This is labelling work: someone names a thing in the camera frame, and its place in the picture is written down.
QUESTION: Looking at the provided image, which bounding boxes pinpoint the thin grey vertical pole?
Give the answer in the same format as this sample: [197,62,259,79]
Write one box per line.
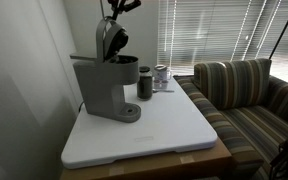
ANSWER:
[99,0,106,20]

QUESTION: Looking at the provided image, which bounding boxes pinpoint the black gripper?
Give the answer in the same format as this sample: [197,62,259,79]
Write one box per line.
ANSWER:
[107,0,142,22]

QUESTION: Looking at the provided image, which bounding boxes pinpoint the clear jar white lid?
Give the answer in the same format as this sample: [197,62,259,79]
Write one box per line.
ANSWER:
[153,64,169,90]

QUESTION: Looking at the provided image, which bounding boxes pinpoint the brown cardboard box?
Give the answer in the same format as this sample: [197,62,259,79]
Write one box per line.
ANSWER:
[59,137,233,180]

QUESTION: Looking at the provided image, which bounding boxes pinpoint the black slanted pole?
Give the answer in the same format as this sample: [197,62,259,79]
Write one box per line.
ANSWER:
[268,0,288,60]

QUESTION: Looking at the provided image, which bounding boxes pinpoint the striped sofa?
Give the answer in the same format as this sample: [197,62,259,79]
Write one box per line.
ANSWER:
[173,74,288,180]

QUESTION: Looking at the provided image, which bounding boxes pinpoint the white plastic board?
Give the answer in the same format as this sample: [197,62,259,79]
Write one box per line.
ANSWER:
[60,75,218,170]

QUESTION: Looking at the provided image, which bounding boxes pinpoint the grey coffee maker body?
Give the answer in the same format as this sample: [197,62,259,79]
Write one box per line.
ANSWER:
[69,53,142,124]

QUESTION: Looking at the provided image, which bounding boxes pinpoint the white window blinds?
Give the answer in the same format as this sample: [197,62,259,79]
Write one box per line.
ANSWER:
[157,0,288,86]

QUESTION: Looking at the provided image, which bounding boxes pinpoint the striped sofa cushion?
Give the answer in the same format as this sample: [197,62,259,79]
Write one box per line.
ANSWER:
[193,58,273,111]

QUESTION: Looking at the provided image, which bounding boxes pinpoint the black power cable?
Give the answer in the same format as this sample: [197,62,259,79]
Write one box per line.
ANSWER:
[77,99,87,114]

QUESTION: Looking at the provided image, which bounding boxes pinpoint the metal spoon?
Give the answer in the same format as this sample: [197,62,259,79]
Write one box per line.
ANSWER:
[152,88,175,94]

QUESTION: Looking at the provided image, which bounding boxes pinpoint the dark glass jar black lid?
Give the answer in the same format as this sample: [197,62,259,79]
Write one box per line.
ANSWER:
[136,66,154,101]

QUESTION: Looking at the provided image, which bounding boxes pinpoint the grey coffee maker lid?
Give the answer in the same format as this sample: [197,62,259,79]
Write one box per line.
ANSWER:
[95,16,130,64]

